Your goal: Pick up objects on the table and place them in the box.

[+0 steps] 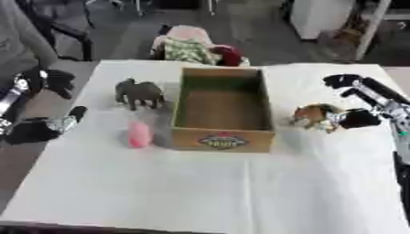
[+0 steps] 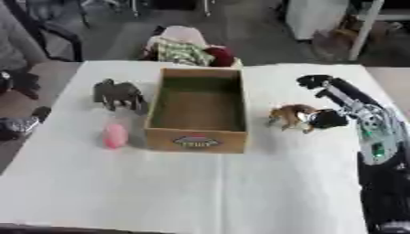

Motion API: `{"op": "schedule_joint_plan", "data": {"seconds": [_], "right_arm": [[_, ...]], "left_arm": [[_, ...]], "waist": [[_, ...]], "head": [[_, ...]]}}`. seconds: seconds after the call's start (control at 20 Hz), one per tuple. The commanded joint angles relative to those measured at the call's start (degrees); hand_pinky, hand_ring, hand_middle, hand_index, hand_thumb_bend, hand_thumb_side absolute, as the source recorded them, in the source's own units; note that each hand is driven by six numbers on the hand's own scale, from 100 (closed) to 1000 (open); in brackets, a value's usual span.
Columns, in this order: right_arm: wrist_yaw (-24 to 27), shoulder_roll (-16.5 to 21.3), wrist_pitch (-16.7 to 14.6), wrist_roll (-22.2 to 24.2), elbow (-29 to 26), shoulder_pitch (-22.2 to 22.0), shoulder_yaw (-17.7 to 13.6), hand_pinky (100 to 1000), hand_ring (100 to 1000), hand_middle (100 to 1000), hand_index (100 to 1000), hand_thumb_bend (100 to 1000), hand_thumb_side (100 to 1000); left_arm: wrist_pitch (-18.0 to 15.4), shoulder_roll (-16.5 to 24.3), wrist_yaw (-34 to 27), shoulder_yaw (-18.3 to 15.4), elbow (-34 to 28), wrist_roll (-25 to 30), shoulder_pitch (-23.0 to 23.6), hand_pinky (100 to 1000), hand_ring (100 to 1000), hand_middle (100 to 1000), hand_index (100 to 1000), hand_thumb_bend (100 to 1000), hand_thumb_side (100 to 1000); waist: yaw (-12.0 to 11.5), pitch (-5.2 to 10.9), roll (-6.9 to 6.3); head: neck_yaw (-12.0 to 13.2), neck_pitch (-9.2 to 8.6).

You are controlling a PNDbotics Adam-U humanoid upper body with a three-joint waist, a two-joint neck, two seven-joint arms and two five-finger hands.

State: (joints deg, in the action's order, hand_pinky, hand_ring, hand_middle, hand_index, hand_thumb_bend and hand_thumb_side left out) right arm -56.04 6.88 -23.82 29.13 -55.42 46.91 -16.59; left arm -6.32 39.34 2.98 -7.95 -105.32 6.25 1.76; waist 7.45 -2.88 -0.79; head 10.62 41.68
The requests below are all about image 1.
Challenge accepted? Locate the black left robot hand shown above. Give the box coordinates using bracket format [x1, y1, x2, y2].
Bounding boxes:
[3, 68, 90, 146]

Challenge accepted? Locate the grey toy elephant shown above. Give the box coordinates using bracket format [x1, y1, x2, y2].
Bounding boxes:
[113, 78, 168, 112]

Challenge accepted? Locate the black chair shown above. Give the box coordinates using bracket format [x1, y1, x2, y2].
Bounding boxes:
[14, 0, 96, 62]

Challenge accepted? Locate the green patterned cloth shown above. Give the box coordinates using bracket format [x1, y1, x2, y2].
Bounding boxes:
[161, 36, 223, 66]

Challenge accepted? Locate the white cabinet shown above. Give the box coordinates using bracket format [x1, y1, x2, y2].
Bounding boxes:
[288, 0, 359, 41]

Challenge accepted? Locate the pink cloth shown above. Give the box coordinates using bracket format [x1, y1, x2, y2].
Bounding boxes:
[150, 25, 217, 53]

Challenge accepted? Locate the red soft item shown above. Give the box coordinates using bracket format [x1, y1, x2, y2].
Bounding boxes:
[208, 44, 245, 68]

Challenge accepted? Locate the pink toy pig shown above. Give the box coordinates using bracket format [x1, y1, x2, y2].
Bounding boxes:
[124, 120, 156, 150]

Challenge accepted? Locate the tan cardboard box green inside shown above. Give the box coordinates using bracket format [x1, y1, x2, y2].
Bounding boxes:
[169, 67, 279, 154]

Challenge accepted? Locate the person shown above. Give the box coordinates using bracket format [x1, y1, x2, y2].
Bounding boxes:
[0, 0, 61, 77]

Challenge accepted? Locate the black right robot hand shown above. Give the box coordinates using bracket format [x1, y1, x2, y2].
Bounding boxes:
[321, 73, 410, 130]

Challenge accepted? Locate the brown toy animal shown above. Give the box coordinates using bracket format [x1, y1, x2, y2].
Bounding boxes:
[288, 102, 345, 134]

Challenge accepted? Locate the white post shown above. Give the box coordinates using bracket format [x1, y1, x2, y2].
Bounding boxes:
[353, 0, 396, 62]

